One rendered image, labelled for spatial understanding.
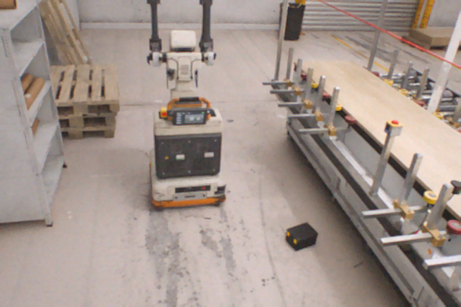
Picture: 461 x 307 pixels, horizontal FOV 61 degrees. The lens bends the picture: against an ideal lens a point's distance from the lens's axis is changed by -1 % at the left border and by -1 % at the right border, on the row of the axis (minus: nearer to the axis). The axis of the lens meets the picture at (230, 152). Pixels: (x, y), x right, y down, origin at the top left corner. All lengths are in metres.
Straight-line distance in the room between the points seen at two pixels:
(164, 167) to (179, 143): 0.25
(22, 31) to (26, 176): 1.21
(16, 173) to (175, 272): 1.35
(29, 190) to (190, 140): 1.25
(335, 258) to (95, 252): 1.81
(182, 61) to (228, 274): 1.67
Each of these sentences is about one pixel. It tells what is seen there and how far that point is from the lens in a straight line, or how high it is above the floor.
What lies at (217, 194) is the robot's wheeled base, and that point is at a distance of 3.39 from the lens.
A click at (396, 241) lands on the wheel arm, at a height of 0.86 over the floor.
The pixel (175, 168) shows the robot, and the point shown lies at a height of 0.39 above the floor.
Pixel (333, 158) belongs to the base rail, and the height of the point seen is 0.67.
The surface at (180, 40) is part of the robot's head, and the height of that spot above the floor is 1.33.
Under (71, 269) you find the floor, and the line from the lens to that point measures 3.09.
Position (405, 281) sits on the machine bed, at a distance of 3.00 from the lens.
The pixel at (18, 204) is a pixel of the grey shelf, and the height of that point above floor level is 0.24.
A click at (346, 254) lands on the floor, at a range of 3.27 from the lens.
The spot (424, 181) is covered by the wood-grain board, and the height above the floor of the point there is 0.90.
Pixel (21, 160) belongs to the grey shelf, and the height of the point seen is 0.63.
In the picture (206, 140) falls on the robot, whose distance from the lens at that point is 3.17.
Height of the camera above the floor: 2.18
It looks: 31 degrees down
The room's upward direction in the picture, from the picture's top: 4 degrees clockwise
